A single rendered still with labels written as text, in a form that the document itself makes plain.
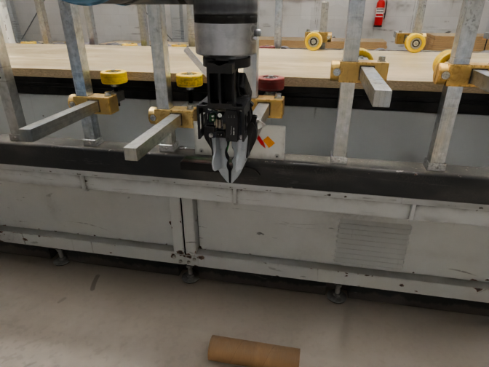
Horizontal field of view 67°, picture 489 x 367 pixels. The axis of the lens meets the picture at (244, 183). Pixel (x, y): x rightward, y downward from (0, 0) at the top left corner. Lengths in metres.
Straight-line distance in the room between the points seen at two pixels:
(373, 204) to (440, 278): 0.56
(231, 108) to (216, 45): 0.09
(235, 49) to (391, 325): 1.29
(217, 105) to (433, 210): 0.80
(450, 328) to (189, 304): 1.00
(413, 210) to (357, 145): 0.28
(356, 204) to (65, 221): 1.26
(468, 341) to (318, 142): 0.91
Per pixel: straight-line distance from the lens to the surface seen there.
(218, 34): 0.54
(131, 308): 1.63
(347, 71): 0.99
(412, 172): 1.07
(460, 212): 1.21
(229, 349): 1.34
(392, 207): 1.16
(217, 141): 0.61
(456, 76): 1.03
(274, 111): 1.01
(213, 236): 1.54
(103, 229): 1.74
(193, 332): 1.50
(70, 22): 1.19
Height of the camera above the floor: 1.10
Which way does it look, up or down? 26 degrees down
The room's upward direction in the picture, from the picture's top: straight up
